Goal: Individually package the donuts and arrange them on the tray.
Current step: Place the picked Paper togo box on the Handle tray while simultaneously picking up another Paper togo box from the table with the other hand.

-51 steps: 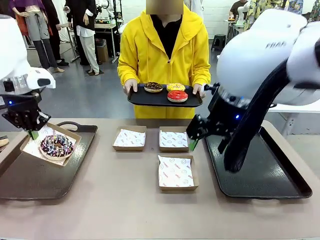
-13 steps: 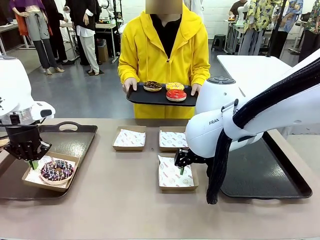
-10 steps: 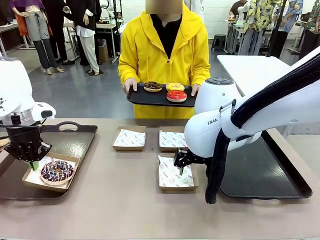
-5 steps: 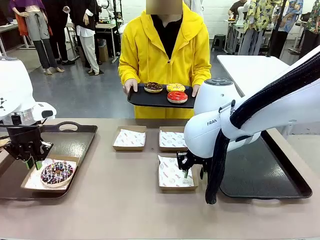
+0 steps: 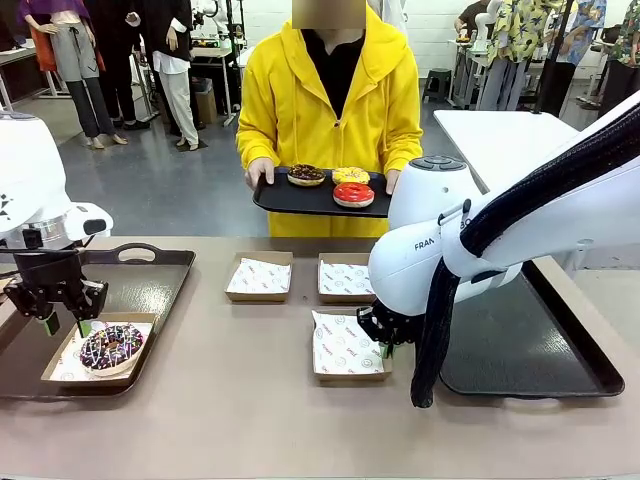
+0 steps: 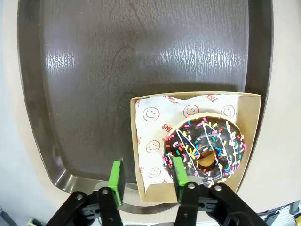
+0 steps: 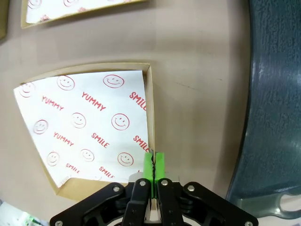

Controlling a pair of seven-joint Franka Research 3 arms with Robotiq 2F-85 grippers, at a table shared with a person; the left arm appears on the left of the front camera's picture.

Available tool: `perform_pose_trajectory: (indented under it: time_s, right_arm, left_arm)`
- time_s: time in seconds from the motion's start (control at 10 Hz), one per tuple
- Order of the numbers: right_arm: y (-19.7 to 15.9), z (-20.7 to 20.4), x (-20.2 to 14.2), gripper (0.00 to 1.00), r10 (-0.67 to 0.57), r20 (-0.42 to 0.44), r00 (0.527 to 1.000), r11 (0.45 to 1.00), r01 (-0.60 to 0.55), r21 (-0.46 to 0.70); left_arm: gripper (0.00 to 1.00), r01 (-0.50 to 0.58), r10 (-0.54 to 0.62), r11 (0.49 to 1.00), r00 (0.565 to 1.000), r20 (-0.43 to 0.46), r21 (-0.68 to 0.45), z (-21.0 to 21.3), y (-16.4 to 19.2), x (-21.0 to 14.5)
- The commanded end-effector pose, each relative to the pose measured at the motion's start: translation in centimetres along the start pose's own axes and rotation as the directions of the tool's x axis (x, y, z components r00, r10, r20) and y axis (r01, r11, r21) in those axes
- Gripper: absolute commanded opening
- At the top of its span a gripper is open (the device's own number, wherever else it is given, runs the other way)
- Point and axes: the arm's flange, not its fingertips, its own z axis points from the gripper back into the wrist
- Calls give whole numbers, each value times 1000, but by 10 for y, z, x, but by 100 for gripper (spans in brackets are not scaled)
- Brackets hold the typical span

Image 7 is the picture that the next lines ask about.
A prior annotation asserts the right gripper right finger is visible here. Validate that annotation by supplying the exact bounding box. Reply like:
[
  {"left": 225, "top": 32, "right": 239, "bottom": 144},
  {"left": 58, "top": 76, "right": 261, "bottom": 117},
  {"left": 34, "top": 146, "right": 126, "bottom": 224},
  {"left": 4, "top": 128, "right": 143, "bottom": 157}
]
[{"left": 154, "top": 152, "right": 258, "bottom": 226}]

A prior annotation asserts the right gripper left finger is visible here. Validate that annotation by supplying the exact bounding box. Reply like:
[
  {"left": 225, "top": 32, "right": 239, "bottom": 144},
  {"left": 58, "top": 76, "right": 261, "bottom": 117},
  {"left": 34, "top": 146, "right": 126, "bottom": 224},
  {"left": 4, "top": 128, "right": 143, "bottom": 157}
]
[{"left": 49, "top": 152, "right": 155, "bottom": 226}]

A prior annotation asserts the brown cardboard food box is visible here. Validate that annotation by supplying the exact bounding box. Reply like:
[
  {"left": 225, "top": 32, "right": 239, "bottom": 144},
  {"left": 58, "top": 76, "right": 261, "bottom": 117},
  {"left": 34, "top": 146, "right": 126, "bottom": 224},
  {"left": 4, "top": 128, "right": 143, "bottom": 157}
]
[
  {"left": 20, "top": 0, "right": 150, "bottom": 29},
  {"left": 20, "top": 62, "right": 157, "bottom": 208},
  {"left": 0, "top": 0, "right": 9, "bottom": 40}
]

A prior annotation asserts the white smiley print paper liner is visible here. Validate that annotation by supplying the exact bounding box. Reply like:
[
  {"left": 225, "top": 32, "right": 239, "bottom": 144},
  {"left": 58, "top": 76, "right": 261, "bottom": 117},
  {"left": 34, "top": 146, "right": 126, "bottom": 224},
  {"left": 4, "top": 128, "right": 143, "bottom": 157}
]
[
  {"left": 13, "top": 70, "right": 151, "bottom": 189},
  {"left": 25, "top": 0, "right": 132, "bottom": 24}
]

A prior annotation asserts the black plastic handled tray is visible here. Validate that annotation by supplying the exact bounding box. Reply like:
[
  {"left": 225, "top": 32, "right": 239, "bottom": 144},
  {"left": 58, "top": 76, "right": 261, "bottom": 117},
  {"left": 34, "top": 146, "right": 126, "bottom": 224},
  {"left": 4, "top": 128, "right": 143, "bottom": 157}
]
[{"left": 225, "top": 0, "right": 301, "bottom": 218}]

